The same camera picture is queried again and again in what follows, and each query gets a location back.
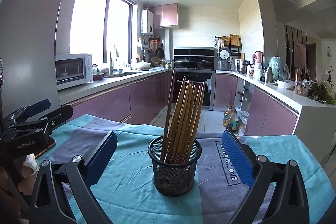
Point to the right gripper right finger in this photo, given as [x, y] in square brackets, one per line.
[289, 202]

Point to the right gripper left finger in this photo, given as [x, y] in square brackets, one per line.
[49, 203]

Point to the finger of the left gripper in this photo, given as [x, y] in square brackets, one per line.
[24, 113]
[54, 118]

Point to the bamboo chopstick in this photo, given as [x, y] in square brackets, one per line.
[165, 133]
[196, 123]
[196, 119]
[190, 112]
[170, 138]
[184, 117]
[190, 128]
[176, 137]

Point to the teal kitchen appliance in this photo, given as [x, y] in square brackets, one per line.
[279, 68]

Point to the left hand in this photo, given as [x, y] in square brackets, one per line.
[16, 189]

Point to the dark smartphone on table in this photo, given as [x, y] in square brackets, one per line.
[50, 143]

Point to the white microwave oven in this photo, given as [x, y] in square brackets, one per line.
[73, 70]

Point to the teal purple table cloth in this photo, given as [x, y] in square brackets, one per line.
[107, 172]

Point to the cooking oil bottle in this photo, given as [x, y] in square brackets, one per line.
[227, 119]

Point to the green potted plant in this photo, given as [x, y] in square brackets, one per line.
[323, 91]

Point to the black mesh utensil cup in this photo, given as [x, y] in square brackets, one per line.
[173, 180]

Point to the steel pot on counter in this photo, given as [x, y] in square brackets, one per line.
[241, 65]

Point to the white water heater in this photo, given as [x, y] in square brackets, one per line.
[147, 22]

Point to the white rice cooker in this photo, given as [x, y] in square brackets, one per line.
[224, 59]

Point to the black built-in oven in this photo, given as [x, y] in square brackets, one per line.
[196, 64]

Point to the purple wall cabinet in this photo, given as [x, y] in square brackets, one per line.
[166, 16]

